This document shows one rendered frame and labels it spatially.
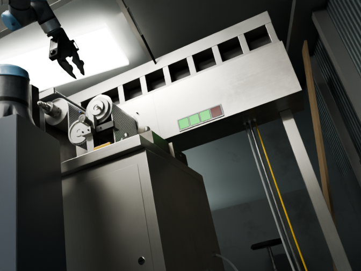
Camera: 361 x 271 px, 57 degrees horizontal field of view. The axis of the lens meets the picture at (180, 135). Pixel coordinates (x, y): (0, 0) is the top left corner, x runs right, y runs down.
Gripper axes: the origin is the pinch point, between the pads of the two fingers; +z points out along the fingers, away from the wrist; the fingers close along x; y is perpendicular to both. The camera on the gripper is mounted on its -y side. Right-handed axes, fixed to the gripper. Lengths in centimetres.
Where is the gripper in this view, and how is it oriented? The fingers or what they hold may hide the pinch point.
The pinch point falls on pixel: (78, 75)
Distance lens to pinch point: 153.4
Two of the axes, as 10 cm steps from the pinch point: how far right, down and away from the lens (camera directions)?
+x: -9.1, 3.2, 2.7
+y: 0.9, -4.9, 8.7
